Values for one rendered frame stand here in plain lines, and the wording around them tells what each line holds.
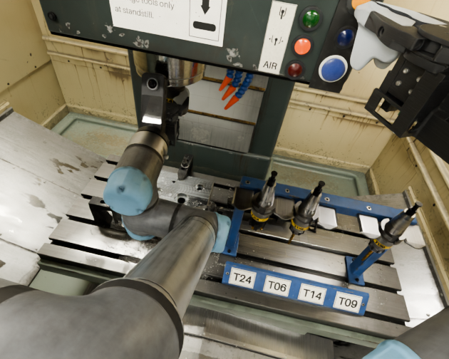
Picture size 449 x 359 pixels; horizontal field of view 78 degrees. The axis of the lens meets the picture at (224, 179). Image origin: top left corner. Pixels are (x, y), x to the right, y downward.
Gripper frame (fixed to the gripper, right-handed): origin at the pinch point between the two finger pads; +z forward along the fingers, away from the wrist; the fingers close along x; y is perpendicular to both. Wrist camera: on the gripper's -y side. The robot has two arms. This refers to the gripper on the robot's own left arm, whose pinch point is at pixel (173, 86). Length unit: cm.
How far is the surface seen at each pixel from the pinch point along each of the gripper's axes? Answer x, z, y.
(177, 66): 3.1, -8.4, -9.3
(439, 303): 98, -18, 56
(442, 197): 102, 16, 38
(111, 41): -3.8, -21.3, -17.7
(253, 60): 17.0, -22.9, -19.0
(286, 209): 33.0, -16.8, 19.6
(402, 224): 59, -20, 14
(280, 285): 38, -25, 47
